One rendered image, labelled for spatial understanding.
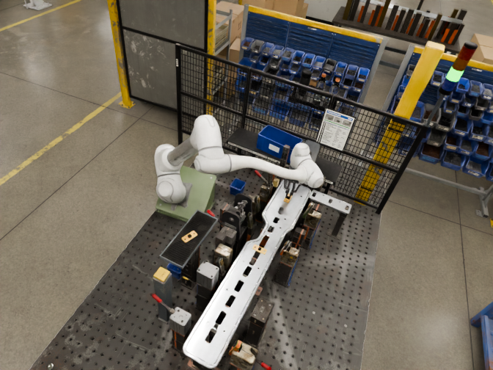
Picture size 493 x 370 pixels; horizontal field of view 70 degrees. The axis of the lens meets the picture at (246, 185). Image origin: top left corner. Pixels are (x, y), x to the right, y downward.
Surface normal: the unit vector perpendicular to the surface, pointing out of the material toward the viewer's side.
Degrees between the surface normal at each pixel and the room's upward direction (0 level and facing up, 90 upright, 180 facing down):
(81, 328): 0
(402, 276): 0
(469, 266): 0
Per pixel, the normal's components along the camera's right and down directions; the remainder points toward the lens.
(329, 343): 0.11, -0.71
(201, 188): -0.13, -0.10
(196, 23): -0.34, 0.64
